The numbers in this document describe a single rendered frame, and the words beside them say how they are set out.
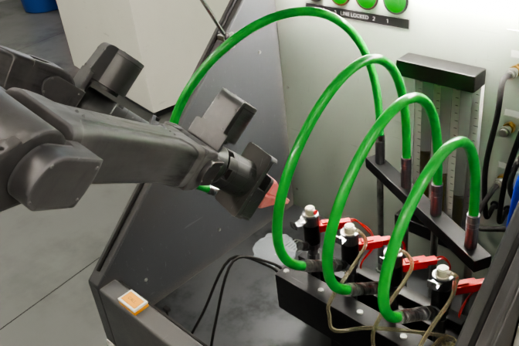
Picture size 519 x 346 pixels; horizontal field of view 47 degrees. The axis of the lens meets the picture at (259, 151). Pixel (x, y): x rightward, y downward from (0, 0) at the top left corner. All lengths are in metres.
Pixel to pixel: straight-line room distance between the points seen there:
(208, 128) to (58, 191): 0.41
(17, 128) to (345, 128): 0.95
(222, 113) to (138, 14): 2.93
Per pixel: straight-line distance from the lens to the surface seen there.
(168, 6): 3.77
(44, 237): 3.09
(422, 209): 1.00
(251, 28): 0.89
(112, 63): 0.91
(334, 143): 1.29
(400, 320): 0.80
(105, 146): 0.49
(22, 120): 0.38
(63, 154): 0.38
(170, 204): 1.20
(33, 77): 0.87
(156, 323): 1.07
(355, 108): 1.21
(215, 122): 0.78
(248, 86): 1.25
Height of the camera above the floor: 1.69
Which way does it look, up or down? 30 degrees down
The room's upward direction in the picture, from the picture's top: 7 degrees counter-clockwise
